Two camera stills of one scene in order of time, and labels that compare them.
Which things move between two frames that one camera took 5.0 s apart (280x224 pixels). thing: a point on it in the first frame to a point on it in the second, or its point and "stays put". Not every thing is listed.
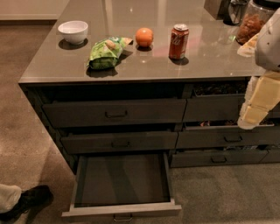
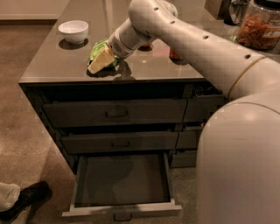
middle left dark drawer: (116, 142) stays put
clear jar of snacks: (256, 14) stays put
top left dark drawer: (115, 112) stays put
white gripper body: (269, 46) to (120, 47)
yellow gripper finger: (266, 93) to (104, 59)
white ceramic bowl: (74, 31) stays put
